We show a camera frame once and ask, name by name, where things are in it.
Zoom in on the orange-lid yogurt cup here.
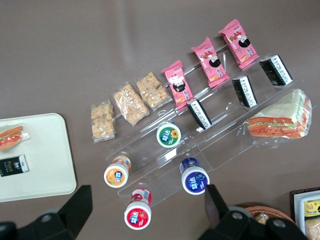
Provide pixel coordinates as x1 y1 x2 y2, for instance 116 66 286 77
103 154 132 188

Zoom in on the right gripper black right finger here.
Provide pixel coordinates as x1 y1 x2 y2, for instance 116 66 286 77
199 184 309 240

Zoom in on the blue gum bottle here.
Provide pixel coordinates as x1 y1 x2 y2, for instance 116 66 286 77
179 157 211 196

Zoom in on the rice crisp packet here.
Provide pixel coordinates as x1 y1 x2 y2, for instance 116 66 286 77
135 71 173 112
254 211 271 226
112 81 150 127
90 99 116 144

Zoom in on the wrapped triangle sandwich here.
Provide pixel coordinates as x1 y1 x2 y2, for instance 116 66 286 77
246 89 313 140
0 125 31 152

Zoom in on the pink snack packet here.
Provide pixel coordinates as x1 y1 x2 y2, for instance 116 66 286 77
217 18 260 70
161 59 195 111
191 37 230 89

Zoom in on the cream plastic tray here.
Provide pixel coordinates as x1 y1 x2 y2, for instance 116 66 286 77
0 112 78 203

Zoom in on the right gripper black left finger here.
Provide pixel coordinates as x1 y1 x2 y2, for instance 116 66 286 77
0 184 94 240

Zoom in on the red gum bottle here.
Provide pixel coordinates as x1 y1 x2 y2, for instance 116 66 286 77
123 188 153 231

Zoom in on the clear acrylic tiered stand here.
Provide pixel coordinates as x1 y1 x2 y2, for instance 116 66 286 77
105 47 320 209

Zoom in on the yellow labelled crisp packet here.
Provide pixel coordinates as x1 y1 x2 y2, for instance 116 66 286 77
303 198 320 240

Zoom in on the green-lid yogurt cup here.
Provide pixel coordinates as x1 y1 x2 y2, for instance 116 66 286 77
156 120 182 149

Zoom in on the clear plastic snack container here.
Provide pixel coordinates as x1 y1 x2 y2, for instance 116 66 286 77
289 186 320 240

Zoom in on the black snack packet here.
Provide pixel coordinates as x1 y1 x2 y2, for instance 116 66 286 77
186 98 213 130
259 54 294 88
231 75 258 109
0 154 30 178

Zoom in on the wicker basket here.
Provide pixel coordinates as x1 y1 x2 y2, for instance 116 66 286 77
237 205 296 226

